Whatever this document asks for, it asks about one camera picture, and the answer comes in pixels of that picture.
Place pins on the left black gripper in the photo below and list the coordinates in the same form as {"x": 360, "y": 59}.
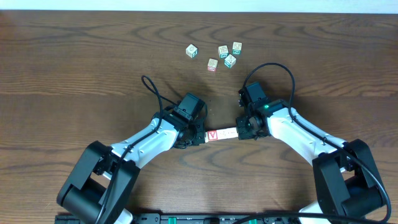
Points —
{"x": 200, "y": 134}

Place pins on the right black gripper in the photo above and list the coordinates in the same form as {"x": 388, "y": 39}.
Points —
{"x": 242, "y": 134}

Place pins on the yellow-sided wooden block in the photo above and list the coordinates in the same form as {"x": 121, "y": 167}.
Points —
{"x": 232, "y": 132}

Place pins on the red letter A block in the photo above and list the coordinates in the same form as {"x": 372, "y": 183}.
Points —
{"x": 212, "y": 135}

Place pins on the plain white wooden block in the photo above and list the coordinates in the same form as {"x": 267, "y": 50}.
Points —
{"x": 223, "y": 134}

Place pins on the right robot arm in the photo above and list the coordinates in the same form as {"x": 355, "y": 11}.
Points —
{"x": 347, "y": 180}

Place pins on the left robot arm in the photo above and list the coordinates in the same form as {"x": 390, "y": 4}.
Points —
{"x": 99, "y": 185}

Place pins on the wooden block red number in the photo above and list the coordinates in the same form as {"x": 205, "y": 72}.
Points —
{"x": 212, "y": 65}

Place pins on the wooden block teal side far-left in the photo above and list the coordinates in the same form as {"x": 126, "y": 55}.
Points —
{"x": 191, "y": 51}

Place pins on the wooden block teal front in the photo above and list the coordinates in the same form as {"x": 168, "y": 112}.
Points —
{"x": 230, "y": 61}

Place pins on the wooden block teal letter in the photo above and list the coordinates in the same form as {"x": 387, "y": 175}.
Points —
{"x": 223, "y": 51}

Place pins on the wooden block green number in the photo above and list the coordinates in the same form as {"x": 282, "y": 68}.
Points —
{"x": 237, "y": 48}

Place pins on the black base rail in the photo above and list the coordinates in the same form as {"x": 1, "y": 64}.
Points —
{"x": 155, "y": 218}

